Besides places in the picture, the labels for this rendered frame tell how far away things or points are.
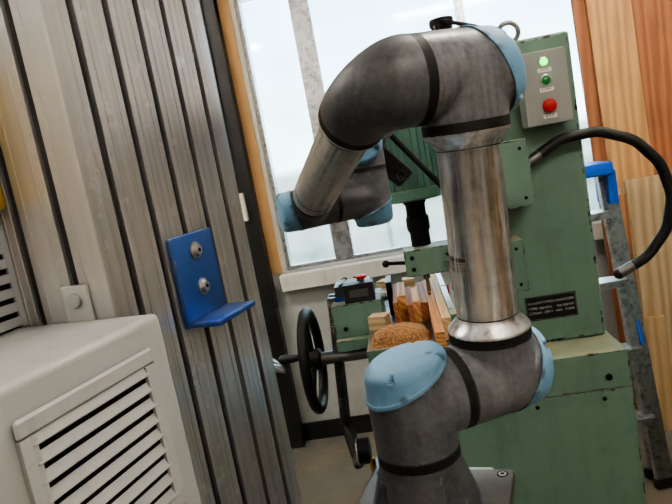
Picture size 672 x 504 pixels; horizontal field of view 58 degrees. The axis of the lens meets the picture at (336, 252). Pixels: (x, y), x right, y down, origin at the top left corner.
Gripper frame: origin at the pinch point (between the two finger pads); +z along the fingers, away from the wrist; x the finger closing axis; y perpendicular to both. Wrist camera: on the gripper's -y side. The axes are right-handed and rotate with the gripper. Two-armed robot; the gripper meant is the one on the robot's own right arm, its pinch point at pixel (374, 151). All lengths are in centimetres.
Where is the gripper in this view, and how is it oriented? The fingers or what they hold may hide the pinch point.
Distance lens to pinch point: 145.6
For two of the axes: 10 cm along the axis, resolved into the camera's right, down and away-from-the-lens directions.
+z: 0.9, -1.6, 9.8
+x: -6.7, 7.2, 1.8
